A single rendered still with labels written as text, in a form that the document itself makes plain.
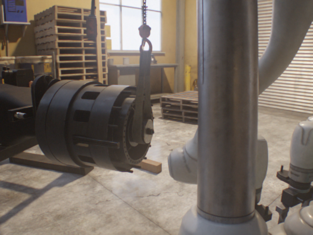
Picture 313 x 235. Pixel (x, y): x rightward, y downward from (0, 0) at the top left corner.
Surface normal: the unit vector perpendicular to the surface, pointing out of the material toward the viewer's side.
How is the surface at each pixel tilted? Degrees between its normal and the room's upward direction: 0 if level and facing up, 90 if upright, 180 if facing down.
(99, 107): 50
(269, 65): 95
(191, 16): 90
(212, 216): 83
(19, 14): 90
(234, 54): 80
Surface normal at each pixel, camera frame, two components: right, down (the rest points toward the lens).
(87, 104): -0.28, -0.50
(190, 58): -0.75, 0.15
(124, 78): 0.66, 0.18
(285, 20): -0.72, 0.51
